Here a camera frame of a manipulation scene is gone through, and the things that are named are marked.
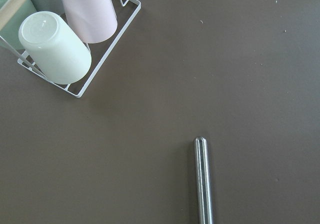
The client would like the mint green cup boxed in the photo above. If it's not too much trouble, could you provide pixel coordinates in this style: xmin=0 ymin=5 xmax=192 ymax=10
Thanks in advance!
xmin=0 ymin=0 xmax=37 ymax=50

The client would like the pink cup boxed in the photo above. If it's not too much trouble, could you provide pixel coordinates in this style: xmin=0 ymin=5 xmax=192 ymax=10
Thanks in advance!
xmin=62 ymin=0 xmax=118 ymax=44

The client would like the steel muddler black tip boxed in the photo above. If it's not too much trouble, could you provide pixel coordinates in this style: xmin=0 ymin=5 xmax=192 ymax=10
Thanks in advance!
xmin=194 ymin=136 xmax=214 ymax=224

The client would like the white cup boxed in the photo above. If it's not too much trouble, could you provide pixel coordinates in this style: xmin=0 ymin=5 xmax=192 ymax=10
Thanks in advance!
xmin=18 ymin=11 xmax=92 ymax=85

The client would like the white wire cup rack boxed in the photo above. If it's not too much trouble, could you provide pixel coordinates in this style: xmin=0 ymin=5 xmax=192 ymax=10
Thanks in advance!
xmin=0 ymin=0 xmax=142 ymax=99

